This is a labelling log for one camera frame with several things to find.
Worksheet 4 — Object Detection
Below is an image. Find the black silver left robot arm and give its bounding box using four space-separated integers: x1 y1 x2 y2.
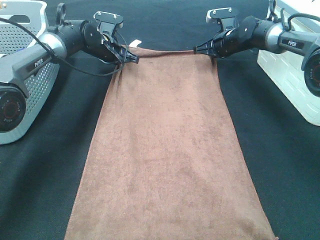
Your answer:
0 2 140 133

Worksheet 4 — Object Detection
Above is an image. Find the grey perforated laundry basket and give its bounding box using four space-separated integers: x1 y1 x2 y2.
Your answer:
0 0 60 145

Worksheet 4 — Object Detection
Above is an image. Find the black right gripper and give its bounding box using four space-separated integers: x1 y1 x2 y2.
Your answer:
193 16 258 58

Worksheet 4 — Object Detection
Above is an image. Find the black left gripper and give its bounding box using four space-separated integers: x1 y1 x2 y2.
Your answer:
80 21 140 64

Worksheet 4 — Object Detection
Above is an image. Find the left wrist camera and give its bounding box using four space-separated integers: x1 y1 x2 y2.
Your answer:
93 11 124 40

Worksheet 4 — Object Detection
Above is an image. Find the white storage bin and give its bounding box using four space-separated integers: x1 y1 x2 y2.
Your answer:
257 0 320 126

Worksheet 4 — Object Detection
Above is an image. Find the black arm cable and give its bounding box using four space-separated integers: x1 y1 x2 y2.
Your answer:
0 17 128 77
279 8 320 32

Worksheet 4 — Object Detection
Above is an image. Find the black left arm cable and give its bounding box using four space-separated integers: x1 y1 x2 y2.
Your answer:
0 17 128 77

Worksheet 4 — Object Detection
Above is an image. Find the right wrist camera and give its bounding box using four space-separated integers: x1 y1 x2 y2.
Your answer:
205 7 239 32

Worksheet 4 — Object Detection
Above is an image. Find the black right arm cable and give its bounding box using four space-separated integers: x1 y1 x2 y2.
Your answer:
279 8 320 32

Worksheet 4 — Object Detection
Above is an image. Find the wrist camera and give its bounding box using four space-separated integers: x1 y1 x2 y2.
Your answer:
205 7 239 32
93 11 124 40

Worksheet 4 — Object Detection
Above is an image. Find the brown towel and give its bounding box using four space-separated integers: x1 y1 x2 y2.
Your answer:
64 47 276 240

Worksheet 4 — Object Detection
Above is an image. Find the black table cloth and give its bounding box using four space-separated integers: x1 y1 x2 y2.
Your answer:
0 0 320 240

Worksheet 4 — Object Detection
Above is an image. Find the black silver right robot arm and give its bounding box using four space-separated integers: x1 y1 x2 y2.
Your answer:
193 0 320 97

